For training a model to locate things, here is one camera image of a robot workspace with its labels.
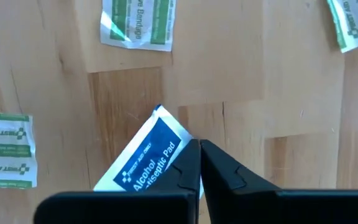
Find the green-striped white bandage packet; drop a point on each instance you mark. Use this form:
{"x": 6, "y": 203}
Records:
{"x": 356, "y": 21}
{"x": 135, "y": 21}
{"x": 5, "y": 149}

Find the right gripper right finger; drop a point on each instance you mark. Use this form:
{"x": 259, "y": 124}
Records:
{"x": 291, "y": 208}

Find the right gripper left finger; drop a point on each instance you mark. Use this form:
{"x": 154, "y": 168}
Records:
{"x": 120, "y": 208}

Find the blue alcohol pad packet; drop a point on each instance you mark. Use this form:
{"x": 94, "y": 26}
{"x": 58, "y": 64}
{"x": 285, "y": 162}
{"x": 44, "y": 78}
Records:
{"x": 148, "y": 155}

